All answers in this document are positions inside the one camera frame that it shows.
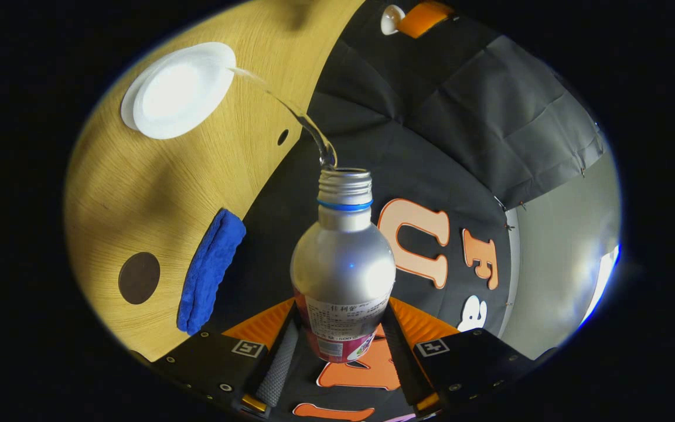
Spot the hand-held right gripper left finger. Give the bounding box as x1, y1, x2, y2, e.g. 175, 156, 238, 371
150, 298, 302, 416

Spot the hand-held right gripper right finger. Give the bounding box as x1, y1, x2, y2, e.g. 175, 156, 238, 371
381, 296, 540, 414

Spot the silver water bottle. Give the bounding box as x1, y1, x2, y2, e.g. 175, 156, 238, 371
289, 168, 397, 364

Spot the clear water stream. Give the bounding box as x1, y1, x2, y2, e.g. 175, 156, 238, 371
229, 66, 338, 171

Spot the dark brown round coaster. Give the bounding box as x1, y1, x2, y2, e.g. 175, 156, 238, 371
118, 252, 161, 305

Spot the white teacup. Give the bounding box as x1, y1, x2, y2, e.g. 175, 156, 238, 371
121, 42, 237, 140

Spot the blue folded towel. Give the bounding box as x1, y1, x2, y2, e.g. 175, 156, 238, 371
176, 209, 247, 336

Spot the dark grey side cloth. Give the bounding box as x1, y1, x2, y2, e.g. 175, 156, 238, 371
314, 0, 608, 212

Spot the ceiling light panel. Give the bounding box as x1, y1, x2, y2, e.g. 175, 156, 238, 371
578, 245, 622, 329

